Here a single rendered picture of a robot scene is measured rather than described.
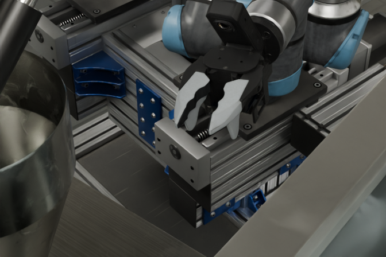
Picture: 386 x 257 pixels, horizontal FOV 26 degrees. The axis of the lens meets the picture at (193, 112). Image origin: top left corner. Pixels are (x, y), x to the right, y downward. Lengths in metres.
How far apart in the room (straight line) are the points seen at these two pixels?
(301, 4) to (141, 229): 0.42
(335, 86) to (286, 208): 1.42
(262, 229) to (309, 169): 0.05
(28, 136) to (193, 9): 0.66
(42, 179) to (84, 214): 0.78
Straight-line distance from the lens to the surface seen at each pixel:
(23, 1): 0.29
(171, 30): 1.29
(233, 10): 1.02
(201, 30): 1.27
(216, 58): 1.06
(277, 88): 1.27
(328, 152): 0.43
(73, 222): 1.33
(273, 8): 1.14
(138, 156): 2.40
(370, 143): 0.44
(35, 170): 0.55
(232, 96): 1.00
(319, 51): 1.51
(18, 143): 0.68
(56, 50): 1.92
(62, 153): 0.57
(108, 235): 1.31
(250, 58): 1.06
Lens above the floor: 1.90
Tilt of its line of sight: 42 degrees down
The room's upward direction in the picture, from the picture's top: straight up
